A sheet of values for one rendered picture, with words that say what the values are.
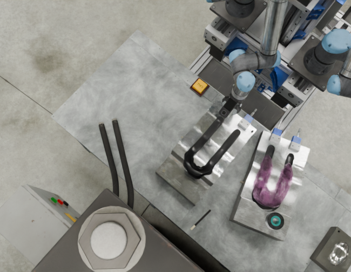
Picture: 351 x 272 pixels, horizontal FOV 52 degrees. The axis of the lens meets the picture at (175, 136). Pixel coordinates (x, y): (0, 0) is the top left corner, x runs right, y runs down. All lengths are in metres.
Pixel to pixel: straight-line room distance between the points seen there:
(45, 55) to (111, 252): 2.61
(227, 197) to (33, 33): 2.11
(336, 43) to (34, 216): 1.40
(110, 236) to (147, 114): 1.40
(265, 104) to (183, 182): 1.13
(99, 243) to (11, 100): 2.51
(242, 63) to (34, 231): 1.04
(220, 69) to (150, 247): 2.20
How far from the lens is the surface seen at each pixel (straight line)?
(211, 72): 2.71
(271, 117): 2.68
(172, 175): 1.81
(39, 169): 2.82
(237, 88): 1.59
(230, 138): 1.86
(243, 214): 1.78
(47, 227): 1.22
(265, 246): 1.92
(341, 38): 1.79
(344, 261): 1.99
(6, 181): 2.89
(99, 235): 0.60
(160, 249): 0.64
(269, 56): 1.63
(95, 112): 1.97
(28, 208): 1.25
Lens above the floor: 2.64
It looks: 75 degrees down
